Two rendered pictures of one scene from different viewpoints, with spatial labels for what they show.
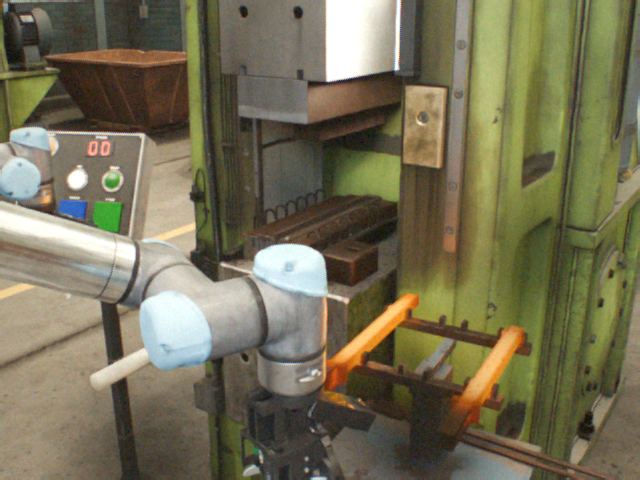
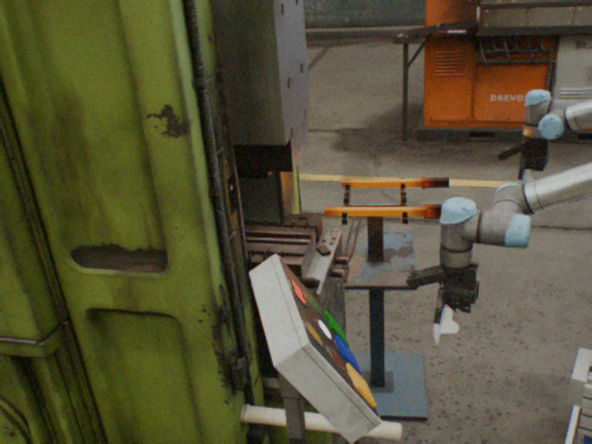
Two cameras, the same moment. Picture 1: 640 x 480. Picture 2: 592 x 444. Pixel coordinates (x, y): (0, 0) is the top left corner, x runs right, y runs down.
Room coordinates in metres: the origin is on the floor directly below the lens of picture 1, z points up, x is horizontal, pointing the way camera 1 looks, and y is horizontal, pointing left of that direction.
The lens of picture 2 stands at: (2.14, 1.63, 1.92)
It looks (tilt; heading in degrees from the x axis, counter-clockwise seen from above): 28 degrees down; 251
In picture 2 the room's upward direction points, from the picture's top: 5 degrees counter-clockwise
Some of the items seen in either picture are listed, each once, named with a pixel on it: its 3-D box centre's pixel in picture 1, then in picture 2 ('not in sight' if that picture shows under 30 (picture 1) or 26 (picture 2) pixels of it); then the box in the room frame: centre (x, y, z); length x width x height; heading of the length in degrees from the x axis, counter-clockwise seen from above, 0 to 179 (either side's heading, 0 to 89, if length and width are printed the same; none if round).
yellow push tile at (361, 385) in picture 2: not in sight; (359, 386); (1.71, 0.74, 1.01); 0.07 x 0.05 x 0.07; 80
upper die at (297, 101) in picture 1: (324, 89); (228, 141); (1.74, -0.01, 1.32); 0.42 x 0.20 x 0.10; 145
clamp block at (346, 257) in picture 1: (351, 262); (302, 228); (1.51, -0.07, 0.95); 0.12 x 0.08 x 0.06; 145
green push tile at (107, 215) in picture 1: (107, 217); (334, 329); (1.68, 0.54, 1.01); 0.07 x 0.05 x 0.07; 80
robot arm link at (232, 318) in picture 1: (196, 317); (566, 114); (0.64, 0.13, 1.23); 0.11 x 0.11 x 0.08; 31
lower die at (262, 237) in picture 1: (324, 227); (243, 250); (1.74, -0.01, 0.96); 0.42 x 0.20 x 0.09; 145
